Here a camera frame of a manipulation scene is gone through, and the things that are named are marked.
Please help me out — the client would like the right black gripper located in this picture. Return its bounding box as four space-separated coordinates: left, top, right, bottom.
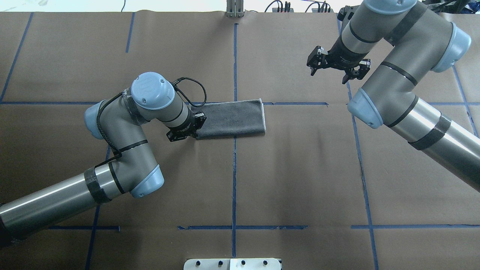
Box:
307 46 371 84

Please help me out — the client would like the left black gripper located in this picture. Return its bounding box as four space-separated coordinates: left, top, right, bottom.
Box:
166 112 206 142

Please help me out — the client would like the pink towel with white edging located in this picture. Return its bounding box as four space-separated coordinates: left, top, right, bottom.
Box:
191 99 266 140

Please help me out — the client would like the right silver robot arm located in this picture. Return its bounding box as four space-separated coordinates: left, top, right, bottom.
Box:
306 0 480 191

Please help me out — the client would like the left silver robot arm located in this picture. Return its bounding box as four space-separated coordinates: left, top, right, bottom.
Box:
1 72 207 248

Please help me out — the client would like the lower orange black connector box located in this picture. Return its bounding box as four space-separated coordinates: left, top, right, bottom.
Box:
304 0 333 13

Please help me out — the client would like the orange black connector box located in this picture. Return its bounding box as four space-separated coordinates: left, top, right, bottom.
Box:
304 0 333 13
264 0 293 13

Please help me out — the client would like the upper orange black connector box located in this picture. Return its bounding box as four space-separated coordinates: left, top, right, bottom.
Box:
264 0 293 13

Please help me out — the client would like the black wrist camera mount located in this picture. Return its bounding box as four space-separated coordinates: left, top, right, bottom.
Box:
337 5 359 22

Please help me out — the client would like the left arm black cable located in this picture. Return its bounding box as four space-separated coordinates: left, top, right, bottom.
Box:
96 77 207 165

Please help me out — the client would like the aluminium frame post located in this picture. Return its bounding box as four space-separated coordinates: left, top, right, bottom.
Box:
226 0 245 18

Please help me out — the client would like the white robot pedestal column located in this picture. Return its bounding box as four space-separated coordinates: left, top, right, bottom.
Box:
183 258 282 270

